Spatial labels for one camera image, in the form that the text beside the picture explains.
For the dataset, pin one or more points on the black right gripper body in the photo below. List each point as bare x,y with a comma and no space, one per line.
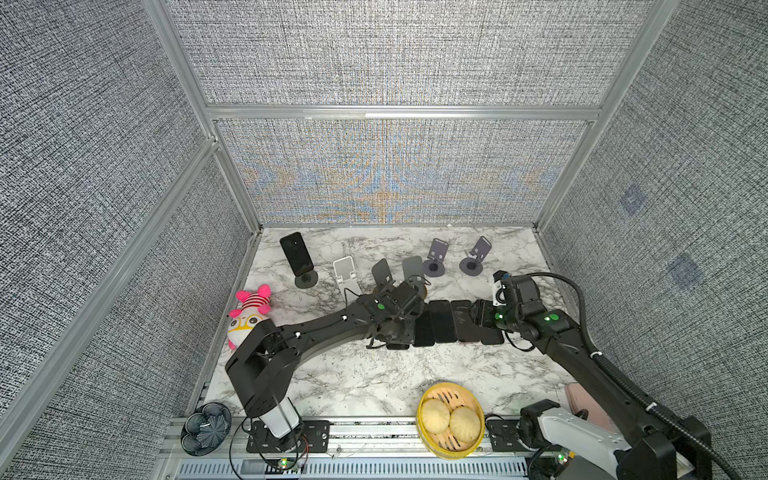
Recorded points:
493,316

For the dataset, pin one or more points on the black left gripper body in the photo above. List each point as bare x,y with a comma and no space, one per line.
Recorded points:
404,331

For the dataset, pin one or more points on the black phone with purple edge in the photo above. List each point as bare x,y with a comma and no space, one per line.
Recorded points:
465,328

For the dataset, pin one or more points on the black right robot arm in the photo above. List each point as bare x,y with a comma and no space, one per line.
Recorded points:
651,441

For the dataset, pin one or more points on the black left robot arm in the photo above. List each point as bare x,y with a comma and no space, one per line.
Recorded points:
262,368

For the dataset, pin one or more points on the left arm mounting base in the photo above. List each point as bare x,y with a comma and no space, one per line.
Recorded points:
310,435

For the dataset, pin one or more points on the right arm mounting base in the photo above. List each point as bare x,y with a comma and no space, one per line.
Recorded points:
510,433

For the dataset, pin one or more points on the purple right phone stand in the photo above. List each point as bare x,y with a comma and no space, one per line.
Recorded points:
472,264

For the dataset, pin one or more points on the wooden base phone stand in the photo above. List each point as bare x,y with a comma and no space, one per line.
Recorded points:
383,278

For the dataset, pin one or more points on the white folding phone stand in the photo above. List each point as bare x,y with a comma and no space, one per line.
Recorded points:
346,277

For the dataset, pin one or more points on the wooden base grey plate stand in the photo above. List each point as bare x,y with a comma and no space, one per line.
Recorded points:
413,270

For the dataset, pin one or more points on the purple round phone stand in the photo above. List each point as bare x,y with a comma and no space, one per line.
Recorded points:
434,264

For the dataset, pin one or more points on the dark grey round phone stand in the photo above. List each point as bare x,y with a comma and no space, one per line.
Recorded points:
307,280

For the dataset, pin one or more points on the pink phone case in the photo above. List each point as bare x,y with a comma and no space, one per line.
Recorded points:
579,399

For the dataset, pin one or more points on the left steamed bun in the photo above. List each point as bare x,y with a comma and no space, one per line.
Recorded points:
435,416

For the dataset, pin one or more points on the steamed bun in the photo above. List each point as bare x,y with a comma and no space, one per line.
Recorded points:
435,416
465,425

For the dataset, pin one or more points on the yellow bamboo steamer basket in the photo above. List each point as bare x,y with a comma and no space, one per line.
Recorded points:
445,445

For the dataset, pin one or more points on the right steamed bun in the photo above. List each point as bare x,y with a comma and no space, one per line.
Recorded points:
465,425

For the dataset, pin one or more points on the pink striped plush toy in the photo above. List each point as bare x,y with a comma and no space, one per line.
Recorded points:
252,308

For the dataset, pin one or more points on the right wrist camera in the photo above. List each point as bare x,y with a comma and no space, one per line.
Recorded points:
498,287

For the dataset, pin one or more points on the aluminium front rail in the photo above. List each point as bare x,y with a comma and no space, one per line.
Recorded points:
381,447

